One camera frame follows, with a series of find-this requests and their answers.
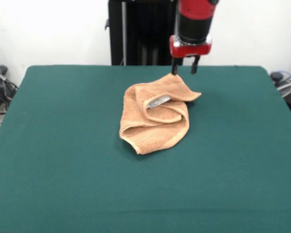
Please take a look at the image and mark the dark green table cloth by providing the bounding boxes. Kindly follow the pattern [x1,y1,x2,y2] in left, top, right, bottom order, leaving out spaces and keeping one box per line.
[0,65,291,233]

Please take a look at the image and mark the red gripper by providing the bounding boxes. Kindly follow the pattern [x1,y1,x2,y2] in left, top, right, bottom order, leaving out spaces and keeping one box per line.
[169,34,213,75]

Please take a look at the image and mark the tan terry towel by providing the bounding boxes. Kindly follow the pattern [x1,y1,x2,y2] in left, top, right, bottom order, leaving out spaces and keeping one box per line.
[118,72,202,155]

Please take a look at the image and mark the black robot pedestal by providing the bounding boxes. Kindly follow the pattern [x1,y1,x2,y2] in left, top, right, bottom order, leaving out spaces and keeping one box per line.
[104,0,185,66]

